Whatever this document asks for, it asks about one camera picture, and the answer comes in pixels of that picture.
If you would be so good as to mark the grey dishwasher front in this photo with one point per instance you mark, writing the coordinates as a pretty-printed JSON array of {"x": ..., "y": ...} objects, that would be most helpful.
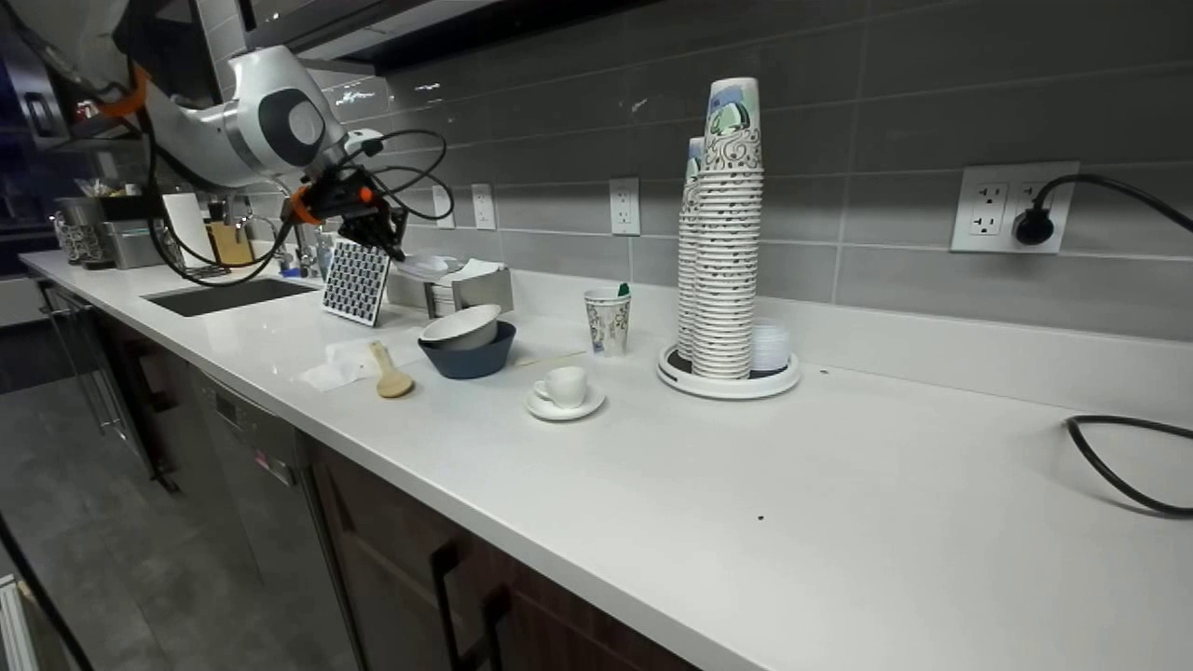
[{"x": 265, "y": 533}]

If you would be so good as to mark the white double wall outlet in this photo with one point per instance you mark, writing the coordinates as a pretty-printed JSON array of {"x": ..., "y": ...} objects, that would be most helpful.
[{"x": 984, "y": 212}]

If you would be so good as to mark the white crumpled paper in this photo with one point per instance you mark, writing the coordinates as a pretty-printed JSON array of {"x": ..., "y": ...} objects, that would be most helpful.
[{"x": 335, "y": 371}]

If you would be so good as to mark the grey countertop appliance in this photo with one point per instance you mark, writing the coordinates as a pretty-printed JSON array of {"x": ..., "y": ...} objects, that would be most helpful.
[{"x": 123, "y": 229}]

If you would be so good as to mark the black tripod leg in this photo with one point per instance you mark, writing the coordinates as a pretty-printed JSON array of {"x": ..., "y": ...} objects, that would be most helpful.
[{"x": 44, "y": 598}]

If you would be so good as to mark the white coffee cup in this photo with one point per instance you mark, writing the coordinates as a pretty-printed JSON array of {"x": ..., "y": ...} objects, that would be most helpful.
[{"x": 564, "y": 382}]

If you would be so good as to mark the tall paper cup stack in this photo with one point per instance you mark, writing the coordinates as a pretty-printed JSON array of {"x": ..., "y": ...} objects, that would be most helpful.
[{"x": 727, "y": 246}]

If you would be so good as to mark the white round cup tray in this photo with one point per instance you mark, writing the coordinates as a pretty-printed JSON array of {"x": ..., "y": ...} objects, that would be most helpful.
[{"x": 727, "y": 388}]

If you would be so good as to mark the wooden spoon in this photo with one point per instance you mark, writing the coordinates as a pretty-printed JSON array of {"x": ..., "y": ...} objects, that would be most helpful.
[{"x": 392, "y": 378}]

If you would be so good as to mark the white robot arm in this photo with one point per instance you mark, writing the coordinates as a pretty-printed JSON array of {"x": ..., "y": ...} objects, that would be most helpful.
[{"x": 248, "y": 125}]

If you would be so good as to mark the dark blue bowl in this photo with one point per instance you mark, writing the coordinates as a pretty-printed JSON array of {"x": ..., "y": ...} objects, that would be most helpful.
[{"x": 471, "y": 363}]

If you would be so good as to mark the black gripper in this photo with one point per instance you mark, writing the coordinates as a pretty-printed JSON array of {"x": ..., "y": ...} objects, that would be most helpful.
[{"x": 361, "y": 198}]

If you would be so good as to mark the white wall switch plate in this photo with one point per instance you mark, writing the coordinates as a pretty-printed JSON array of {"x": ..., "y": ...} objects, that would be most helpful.
[
  {"x": 625, "y": 208},
  {"x": 481, "y": 208}
]

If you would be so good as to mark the black sink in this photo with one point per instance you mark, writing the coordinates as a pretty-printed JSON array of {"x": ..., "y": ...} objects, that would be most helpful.
[{"x": 228, "y": 295}]

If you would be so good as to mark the white box on counter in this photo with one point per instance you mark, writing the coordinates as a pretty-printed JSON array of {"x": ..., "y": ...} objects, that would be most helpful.
[{"x": 471, "y": 287}]

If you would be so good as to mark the amber soap bottle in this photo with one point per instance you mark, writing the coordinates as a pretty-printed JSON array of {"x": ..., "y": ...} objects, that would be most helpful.
[{"x": 228, "y": 239}]

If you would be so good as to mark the upper wall cabinet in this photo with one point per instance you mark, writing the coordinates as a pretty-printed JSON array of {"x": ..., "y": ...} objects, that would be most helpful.
[{"x": 361, "y": 19}]

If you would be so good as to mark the dark wooden base cabinet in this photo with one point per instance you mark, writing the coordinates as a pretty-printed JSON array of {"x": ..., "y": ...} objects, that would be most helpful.
[{"x": 384, "y": 547}]

